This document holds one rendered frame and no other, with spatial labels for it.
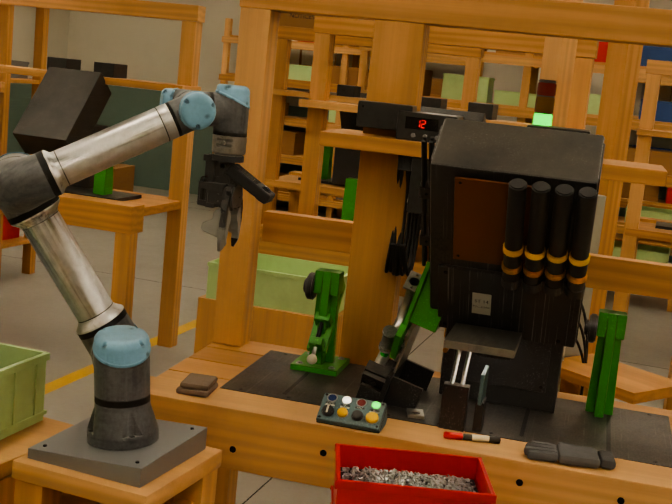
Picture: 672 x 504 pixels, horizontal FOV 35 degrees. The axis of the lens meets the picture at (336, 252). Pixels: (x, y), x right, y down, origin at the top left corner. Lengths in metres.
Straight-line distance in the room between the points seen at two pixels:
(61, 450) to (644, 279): 1.61
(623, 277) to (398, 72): 0.83
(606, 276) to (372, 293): 0.65
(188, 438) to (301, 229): 0.99
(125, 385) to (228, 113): 0.62
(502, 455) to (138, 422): 0.80
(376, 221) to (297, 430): 0.74
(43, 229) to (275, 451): 0.74
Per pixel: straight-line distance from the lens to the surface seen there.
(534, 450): 2.44
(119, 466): 2.21
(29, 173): 2.19
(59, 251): 2.34
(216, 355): 3.05
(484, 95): 9.57
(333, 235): 3.11
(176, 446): 2.30
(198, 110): 2.19
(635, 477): 2.46
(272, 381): 2.78
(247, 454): 2.57
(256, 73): 3.06
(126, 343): 2.25
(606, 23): 2.91
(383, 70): 2.97
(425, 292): 2.62
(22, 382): 2.63
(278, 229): 3.16
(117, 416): 2.28
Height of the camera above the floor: 1.69
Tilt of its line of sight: 9 degrees down
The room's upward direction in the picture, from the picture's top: 6 degrees clockwise
